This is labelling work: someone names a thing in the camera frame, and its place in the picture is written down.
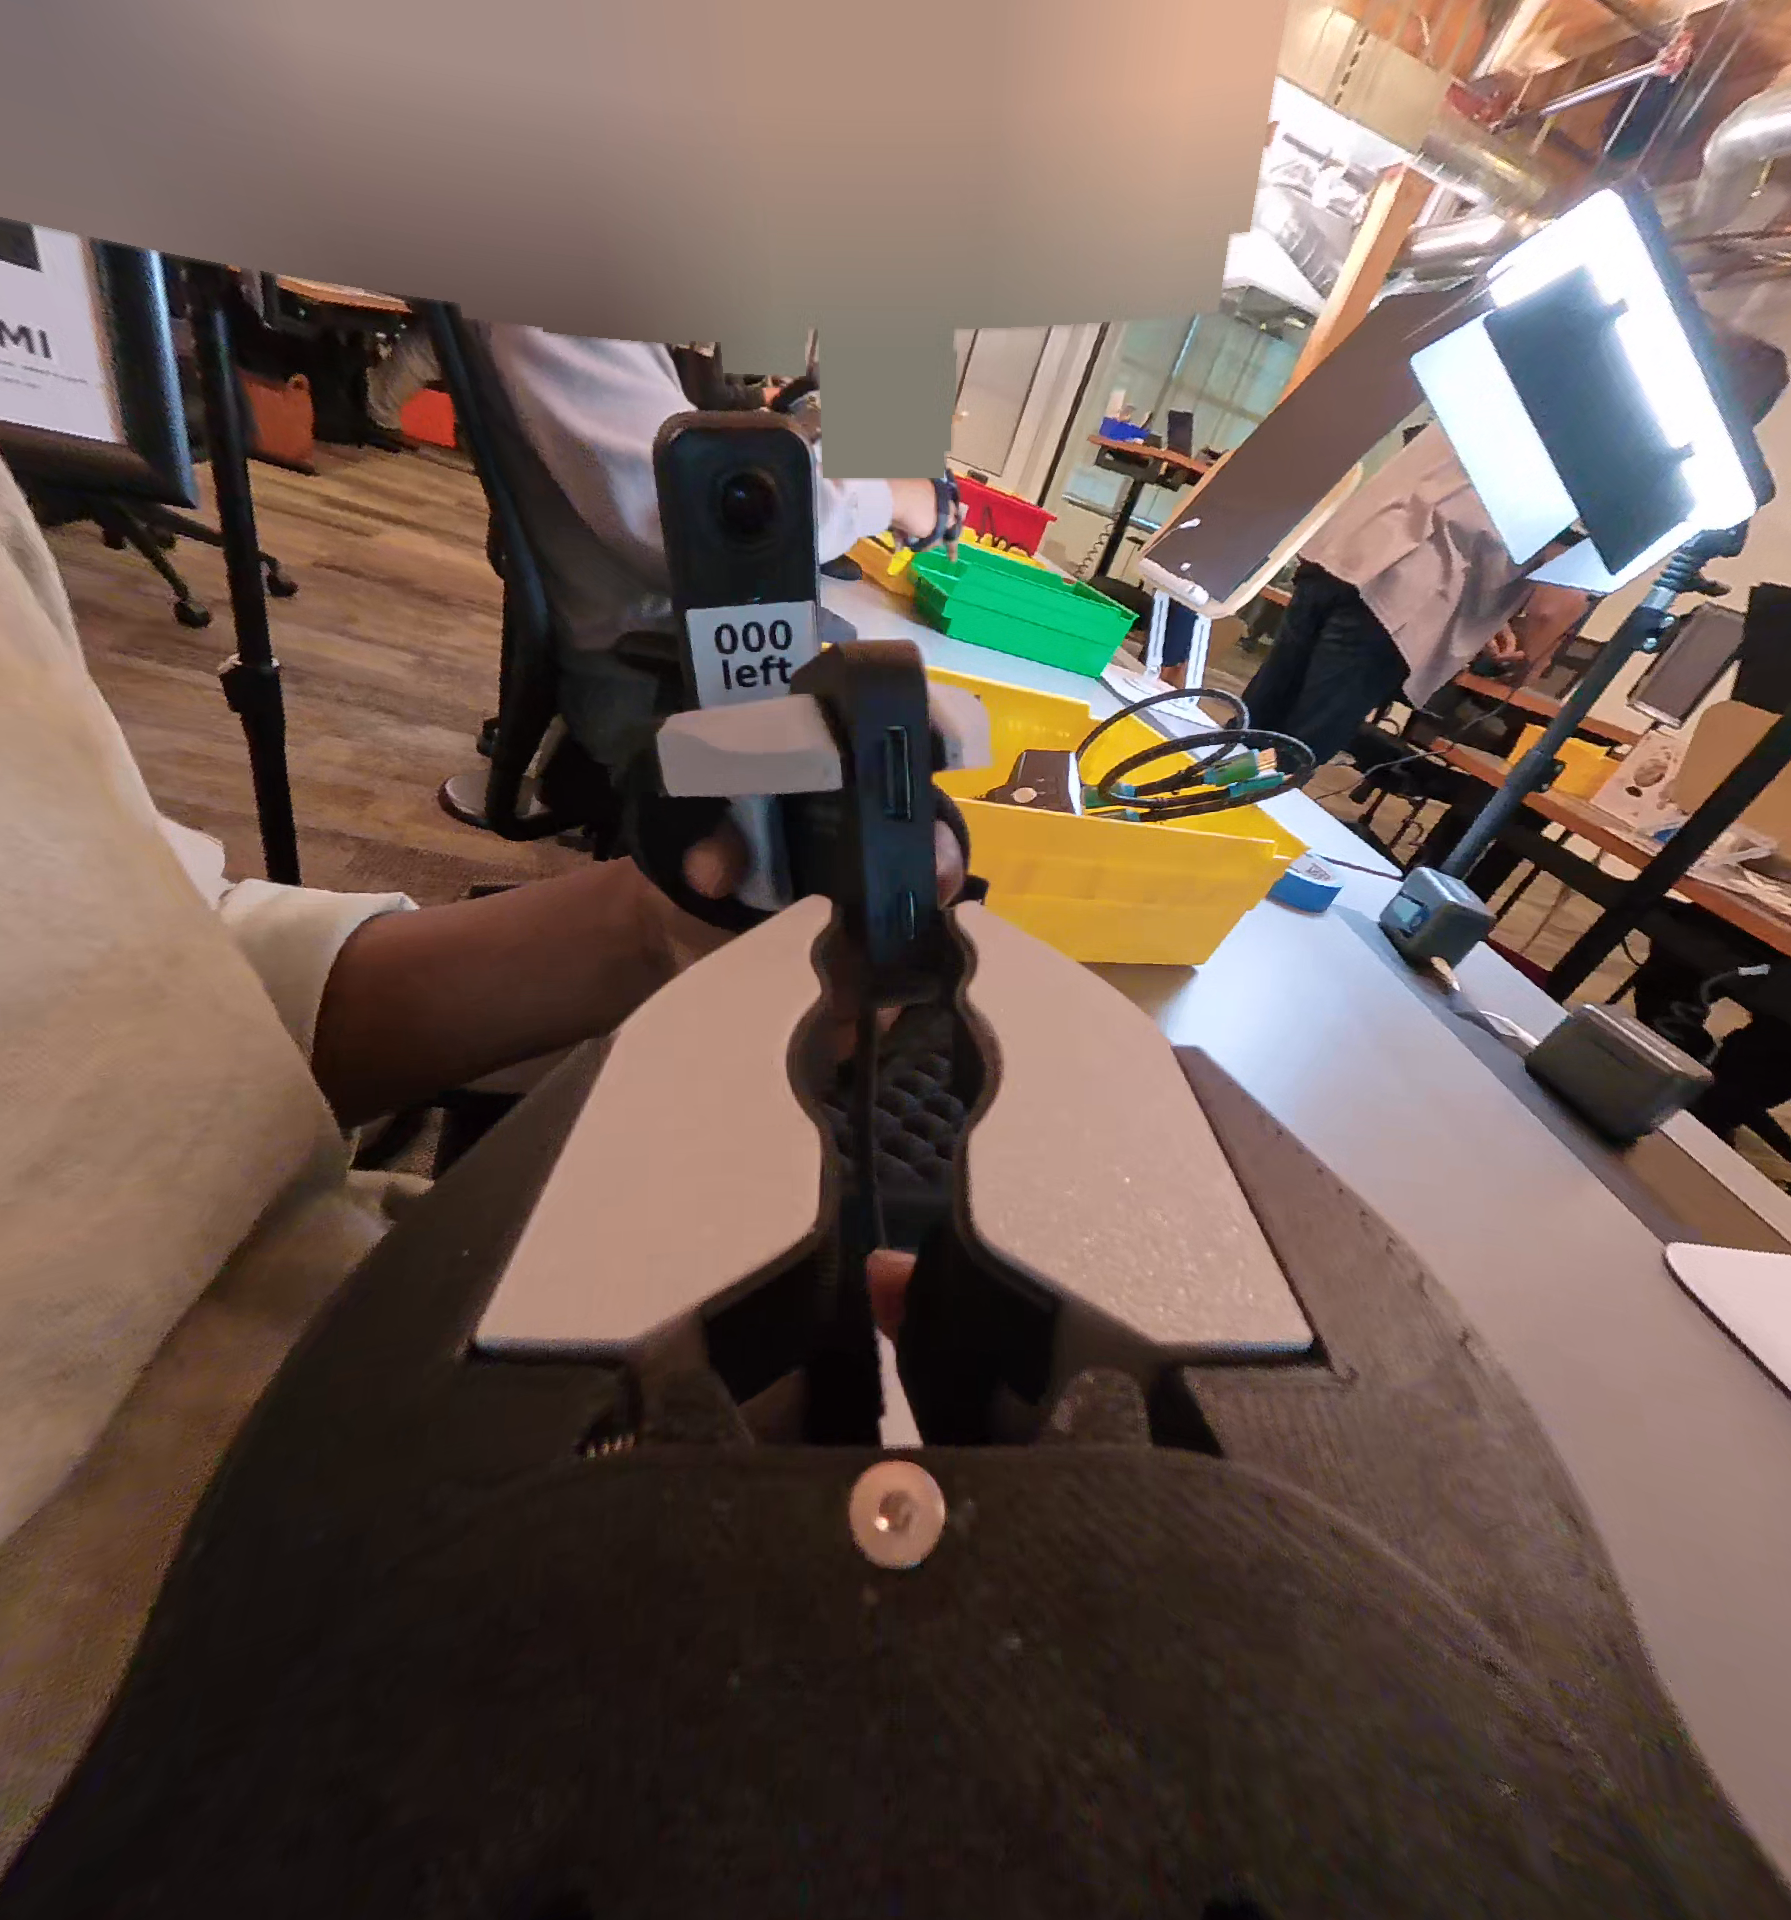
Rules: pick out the small yellow storage bin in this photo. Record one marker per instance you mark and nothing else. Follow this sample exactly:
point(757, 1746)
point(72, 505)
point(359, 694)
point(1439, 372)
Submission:
point(1562, 767)

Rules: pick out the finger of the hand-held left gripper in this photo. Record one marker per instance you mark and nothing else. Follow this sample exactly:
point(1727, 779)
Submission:
point(745, 751)
point(958, 730)

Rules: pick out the black board on white stand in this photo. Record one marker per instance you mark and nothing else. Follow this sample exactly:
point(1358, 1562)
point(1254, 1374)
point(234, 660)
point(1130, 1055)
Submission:
point(1788, 1336)
point(1286, 451)

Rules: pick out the black office chair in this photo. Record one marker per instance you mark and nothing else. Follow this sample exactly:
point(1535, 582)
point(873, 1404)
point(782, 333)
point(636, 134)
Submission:
point(530, 675)
point(131, 495)

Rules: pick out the black tripod stand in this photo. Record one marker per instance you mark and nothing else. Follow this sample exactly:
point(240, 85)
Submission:
point(242, 602)

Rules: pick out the person's left hand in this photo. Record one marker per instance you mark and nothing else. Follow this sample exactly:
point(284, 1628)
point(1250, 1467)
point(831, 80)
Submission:
point(671, 959)

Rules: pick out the blue tape roll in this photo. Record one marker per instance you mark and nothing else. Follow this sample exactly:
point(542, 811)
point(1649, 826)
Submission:
point(1309, 885)

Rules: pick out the led light panel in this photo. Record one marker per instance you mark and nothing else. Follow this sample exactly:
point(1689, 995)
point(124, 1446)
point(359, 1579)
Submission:
point(1616, 390)

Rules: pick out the black light stand pole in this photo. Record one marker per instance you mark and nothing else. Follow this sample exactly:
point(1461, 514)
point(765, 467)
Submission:
point(1571, 720)

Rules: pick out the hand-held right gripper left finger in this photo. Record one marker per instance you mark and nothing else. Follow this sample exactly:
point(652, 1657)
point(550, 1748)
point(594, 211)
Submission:
point(654, 1184)

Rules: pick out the orange bag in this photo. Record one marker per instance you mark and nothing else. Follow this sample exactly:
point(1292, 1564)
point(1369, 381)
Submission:
point(277, 418)

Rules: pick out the small black monitor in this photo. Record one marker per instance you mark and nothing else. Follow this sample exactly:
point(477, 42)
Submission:
point(1686, 663)

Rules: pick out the white printed sign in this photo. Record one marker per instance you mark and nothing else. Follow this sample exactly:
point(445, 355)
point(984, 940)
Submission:
point(17, 346)

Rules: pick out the small dark object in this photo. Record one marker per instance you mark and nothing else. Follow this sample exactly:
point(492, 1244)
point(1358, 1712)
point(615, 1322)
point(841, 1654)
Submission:
point(1039, 781)

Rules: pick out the yellow plastic bin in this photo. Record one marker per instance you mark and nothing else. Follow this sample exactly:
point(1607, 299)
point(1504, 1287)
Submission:
point(1121, 885)

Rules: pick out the person's right hand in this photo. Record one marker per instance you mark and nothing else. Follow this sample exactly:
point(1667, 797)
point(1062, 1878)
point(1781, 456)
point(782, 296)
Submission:
point(890, 1293)

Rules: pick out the red plastic bin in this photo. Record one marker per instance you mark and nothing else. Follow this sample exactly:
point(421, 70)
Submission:
point(1003, 514)

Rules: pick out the black hdmi switch box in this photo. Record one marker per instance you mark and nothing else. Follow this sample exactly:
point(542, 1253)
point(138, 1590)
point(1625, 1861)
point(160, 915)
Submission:
point(896, 811)

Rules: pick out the person's left forearm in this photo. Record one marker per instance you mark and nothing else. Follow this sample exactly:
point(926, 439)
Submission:
point(460, 991)

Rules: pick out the dark grey box device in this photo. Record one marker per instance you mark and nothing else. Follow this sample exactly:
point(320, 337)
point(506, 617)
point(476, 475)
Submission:
point(1616, 1073)
point(1435, 917)

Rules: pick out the cluttered wooden workbench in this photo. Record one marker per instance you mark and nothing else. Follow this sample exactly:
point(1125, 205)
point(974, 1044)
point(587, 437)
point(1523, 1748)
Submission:
point(1736, 885)

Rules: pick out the cardboard box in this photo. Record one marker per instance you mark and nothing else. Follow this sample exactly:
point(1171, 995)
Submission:
point(1781, 781)

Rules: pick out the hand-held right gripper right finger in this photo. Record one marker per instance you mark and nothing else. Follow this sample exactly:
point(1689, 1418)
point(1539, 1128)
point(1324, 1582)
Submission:
point(1136, 1184)

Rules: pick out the green plastic bin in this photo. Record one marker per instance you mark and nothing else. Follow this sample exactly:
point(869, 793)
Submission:
point(1022, 608)

